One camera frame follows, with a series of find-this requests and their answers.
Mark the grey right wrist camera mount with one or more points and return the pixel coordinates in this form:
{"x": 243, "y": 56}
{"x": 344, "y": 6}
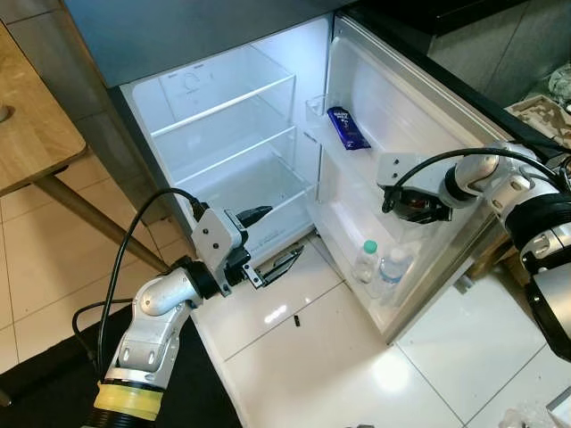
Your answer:
{"x": 397, "y": 169}

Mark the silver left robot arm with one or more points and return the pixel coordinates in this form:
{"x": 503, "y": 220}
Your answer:
{"x": 152, "y": 330}

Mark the small black floor item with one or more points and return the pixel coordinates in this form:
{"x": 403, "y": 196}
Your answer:
{"x": 295, "y": 319}

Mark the small bottle green cap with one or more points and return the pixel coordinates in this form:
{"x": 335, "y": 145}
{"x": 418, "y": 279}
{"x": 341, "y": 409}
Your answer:
{"x": 366, "y": 263}

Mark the small bottle pale cap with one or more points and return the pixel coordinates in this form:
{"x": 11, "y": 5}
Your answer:
{"x": 391, "y": 276}

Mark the light wooden table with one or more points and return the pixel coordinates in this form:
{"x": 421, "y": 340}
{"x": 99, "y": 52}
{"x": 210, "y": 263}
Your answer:
{"x": 31, "y": 116}

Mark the moulded pulp cardboard tray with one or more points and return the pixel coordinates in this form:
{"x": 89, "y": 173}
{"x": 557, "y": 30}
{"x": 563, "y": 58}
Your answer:
{"x": 540, "y": 116}

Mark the blue snack packet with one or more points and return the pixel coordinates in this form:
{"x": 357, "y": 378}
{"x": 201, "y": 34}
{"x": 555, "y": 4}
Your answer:
{"x": 346, "y": 129}

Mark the black countertop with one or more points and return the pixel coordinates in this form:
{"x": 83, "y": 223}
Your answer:
{"x": 428, "y": 11}

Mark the black floor mat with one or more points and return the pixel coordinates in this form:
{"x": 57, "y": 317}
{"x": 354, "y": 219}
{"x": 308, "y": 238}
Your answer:
{"x": 36, "y": 392}

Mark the pale green cloth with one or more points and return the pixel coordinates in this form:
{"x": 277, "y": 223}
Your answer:
{"x": 562, "y": 85}

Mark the glass fridge shelf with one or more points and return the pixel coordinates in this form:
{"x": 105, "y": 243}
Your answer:
{"x": 236, "y": 154}
{"x": 223, "y": 106}

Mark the grey freezer door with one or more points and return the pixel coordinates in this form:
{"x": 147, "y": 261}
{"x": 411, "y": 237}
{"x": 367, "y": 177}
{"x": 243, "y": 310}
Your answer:
{"x": 178, "y": 36}

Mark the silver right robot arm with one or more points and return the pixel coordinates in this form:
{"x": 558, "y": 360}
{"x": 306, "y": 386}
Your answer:
{"x": 526, "y": 192}

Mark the clear crisper drawer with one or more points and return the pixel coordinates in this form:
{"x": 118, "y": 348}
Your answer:
{"x": 268, "y": 209}

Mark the grey fridge compartment door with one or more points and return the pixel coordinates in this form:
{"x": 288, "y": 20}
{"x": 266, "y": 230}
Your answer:
{"x": 401, "y": 107}

